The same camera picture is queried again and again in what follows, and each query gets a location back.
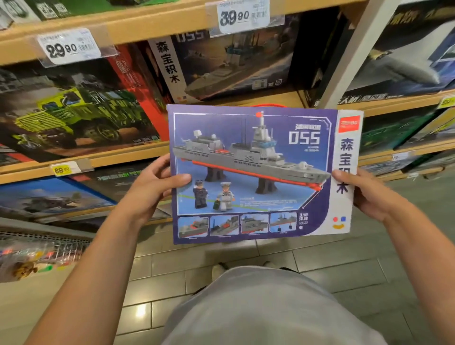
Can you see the person's right hand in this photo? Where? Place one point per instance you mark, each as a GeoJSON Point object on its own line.
{"type": "Point", "coordinates": [377, 195]}

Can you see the person's grey clothing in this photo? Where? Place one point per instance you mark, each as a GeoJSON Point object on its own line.
{"type": "Point", "coordinates": [270, 309]}

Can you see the purple 055 warship box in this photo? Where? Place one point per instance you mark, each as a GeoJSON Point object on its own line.
{"type": "Point", "coordinates": [263, 170]}

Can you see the person's left forearm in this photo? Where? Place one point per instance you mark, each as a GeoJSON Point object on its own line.
{"type": "Point", "coordinates": [85, 284]}

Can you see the wooden shelf unit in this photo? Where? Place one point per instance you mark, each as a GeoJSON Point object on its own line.
{"type": "Point", "coordinates": [156, 21]}

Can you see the pile of small toy packets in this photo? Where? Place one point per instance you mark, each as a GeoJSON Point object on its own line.
{"type": "Point", "coordinates": [25, 266]}

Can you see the green armoured truck box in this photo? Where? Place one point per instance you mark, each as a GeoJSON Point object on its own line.
{"type": "Point", "coordinates": [78, 114]}

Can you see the person's left hand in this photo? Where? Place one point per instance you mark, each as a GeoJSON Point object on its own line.
{"type": "Point", "coordinates": [153, 192]}

